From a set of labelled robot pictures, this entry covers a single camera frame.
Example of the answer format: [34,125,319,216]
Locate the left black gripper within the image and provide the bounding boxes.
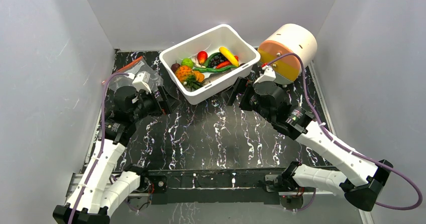
[131,85,181,122]

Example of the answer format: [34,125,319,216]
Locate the white plastic bin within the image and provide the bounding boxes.
[159,24,260,105]

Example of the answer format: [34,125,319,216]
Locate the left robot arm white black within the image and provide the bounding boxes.
[53,86,181,223]

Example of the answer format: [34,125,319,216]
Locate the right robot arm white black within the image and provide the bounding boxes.
[221,77,390,211]

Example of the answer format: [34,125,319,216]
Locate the red toy chili pepper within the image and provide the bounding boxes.
[216,60,236,69]

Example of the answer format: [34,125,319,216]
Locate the dark brown toy plum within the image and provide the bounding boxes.
[170,62,181,73]

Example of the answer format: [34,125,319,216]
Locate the dark toy grapes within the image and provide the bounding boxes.
[207,53,227,68]

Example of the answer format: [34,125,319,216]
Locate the green toy bean pod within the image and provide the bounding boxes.
[192,65,237,73]

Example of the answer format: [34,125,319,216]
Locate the orange toy pineapple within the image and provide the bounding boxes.
[174,66,205,90]

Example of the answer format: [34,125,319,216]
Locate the yellow toy banana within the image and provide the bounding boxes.
[219,47,239,67]

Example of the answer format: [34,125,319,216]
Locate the green toy lime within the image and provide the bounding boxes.
[181,58,194,68]

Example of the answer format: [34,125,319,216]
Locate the round pastel drawer cabinet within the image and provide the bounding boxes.
[257,24,317,85]

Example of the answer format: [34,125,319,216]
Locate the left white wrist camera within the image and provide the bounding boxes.
[128,71,152,93]

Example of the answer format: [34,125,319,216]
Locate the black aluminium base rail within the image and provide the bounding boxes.
[66,167,337,206]

